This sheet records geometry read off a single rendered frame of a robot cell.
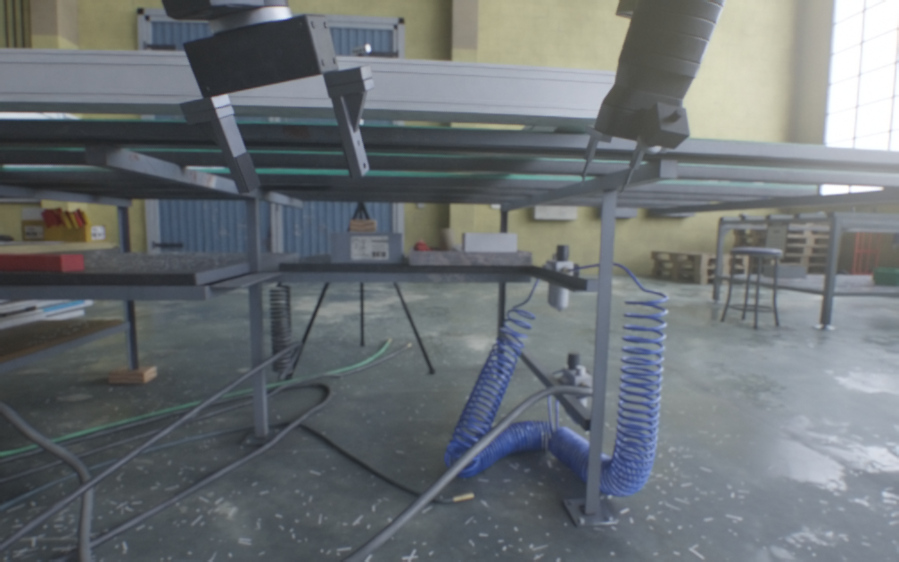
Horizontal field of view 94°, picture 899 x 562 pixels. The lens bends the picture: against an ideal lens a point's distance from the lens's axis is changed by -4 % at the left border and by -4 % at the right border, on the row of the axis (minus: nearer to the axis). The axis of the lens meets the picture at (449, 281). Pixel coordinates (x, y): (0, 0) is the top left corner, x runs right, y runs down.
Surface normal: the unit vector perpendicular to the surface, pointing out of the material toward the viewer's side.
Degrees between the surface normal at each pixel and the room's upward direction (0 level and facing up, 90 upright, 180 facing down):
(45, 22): 90
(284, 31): 114
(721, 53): 90
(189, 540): 0
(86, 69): 90
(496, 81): 90
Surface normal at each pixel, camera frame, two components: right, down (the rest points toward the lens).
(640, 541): 0.01, -0.99
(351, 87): -0.12, 0.50
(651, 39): -0.68, 0.25
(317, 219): 0.10, 0.11
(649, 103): 0.10, 0.45
